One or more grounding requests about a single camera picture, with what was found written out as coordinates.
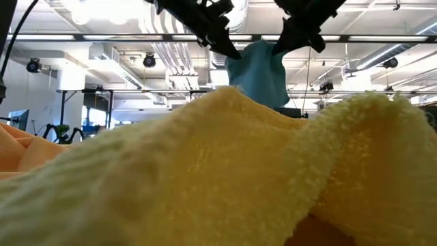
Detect blue microfiber towel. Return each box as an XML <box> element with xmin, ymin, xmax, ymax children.
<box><xmin>225</xmin><ymin>39</ymin><xmax>291</xmax><ymax>110</ymax></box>

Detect black background screen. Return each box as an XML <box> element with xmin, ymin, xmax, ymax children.
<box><xmin>274</xmin><ymin>107</ymin><xmax>310</xmax><ymax>120</ymax></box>

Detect small background monitor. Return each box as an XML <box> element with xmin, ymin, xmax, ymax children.
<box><xmin>7</xmin><ymin>109</ymin><xmax>30</xmax><ymax>131</ymax></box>

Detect black background stand frame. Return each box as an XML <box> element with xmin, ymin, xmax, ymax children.
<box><xmin>56</xmin><ymin>87</ymin><xmax>114</xmax><ymax>133</ymax></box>

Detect thin hanging cable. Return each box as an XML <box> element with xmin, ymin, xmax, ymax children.
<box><xmin>302</xmin><ymin>46</ymin><xmax>312</xmax><ymax>113</ymax></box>

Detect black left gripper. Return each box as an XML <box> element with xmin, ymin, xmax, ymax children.
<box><xmin>145</xmin><ymin>0</ymin><xmax>242</xmax><ymax>61</ymax></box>

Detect orange microfiber towel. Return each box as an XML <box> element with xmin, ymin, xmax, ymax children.
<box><xmin>0</xmin><ymin>122</ymin><xmax>69</xmax><ymax>182</ymax></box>

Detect yellow microfiber towel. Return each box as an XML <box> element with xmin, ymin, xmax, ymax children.
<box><xmin>0</xmin><ymin>85</ymin><xmax>437</xmax><ymax>246</ymax></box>

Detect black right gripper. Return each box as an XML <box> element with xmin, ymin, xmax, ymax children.
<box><xmin>271</xmin><ymin>0</ymin><xmax>348</xmax><ymax>56</ymax></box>

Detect background black robot arms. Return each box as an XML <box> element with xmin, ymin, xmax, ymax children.
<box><xmin>42</xmin><ymin>122</ymin><xmax>103</xmax><ymax>144</ymax></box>

